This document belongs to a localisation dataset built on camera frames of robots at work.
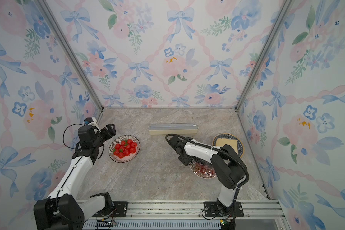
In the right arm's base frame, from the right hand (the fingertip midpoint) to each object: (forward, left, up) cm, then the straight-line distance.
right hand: (191, 157), depth 90 cm
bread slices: (+11, -21, +1) cm, 23 cm away
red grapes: (-8, -7, +1) cm, 11 cm away
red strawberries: (+5, +43, +2) cm, 43 cm away
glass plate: (+11, +50, +2) cm, 51 cm away
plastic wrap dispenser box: (+16, +12, +8) cm, 21 cm away
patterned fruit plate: (-5, 0, 0) cm, 5 cm away
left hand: (+9, +48, +19) cm, 52 cm away
